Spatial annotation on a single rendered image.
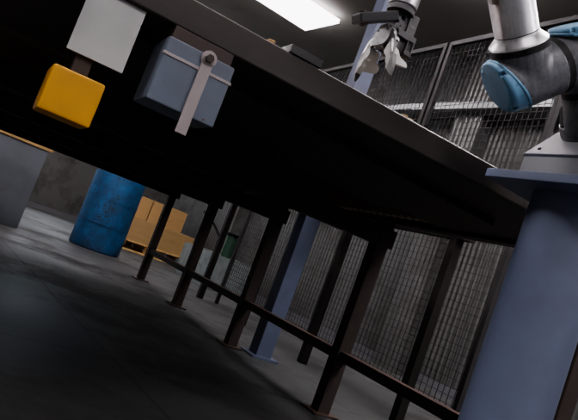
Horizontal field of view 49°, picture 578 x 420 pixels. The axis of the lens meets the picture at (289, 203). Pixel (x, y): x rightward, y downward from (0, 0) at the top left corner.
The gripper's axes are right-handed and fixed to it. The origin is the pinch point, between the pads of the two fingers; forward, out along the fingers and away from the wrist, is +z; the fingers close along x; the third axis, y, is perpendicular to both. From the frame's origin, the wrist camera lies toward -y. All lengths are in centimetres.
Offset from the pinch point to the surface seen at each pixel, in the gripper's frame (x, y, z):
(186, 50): -21, -50, 21
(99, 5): -18, -66, 20
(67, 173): 986, 99, 31
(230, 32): -19.6, -43.4, 13.4
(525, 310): -46, 24, 43
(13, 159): 482, -28, 45
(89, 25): -18, -67, 24
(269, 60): -19.7, -34.2, 14.7
